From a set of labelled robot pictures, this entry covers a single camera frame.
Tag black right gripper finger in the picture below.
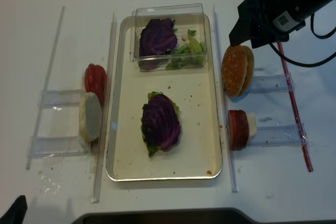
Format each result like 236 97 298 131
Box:
250 34 280 49

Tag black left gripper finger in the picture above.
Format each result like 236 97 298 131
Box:
229 17 255 46

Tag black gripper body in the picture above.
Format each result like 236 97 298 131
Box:
237 0 306 41

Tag sesame bun top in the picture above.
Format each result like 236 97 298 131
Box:
221 45 248 97

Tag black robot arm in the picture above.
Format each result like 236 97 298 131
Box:
229 0 332 48

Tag green lettuce in container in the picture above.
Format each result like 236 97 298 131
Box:
165 29 205 70

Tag white cheese slice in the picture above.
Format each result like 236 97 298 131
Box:
247 113 257 138

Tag green lettuce under cabbage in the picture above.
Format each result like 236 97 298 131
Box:
141 90 181 157

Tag red tomato slices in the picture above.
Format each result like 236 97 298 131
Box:
84 63 107 105

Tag bun bottom half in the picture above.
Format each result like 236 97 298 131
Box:
239 46 255 96

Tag clear holder upper right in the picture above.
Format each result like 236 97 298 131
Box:
247 73 295 93

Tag clear holder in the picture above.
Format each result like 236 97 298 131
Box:
247 73 295 93
27 136 92 158
38 90 85 109
247 124 310 147

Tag cream metal tray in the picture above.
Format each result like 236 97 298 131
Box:
106 17 222 182

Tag clear plastic container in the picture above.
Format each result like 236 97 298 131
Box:
130 4 208 72

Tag purple cabbage leaf in container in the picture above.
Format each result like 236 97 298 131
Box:
139 18 177 57

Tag clear holder lower right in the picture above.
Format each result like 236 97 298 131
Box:
247 124 310 147

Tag purple cabbage leaf on tray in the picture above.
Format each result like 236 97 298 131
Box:
141 93 182 150

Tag dark grey base edge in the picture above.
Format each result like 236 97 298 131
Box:
73 208 257 223

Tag clear holder upper left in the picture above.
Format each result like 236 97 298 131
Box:
38 90 85 109

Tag clear holder lower left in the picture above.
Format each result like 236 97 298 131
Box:
27 136 92 158

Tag black object bottom left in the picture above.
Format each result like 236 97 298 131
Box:
0 195 28 224

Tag black cable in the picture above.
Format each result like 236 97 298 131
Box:
253 0 336 68

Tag clear rail right of tray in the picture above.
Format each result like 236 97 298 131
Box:
212 4 239 193

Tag clear rail far left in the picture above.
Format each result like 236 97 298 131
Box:
25 6 66 170

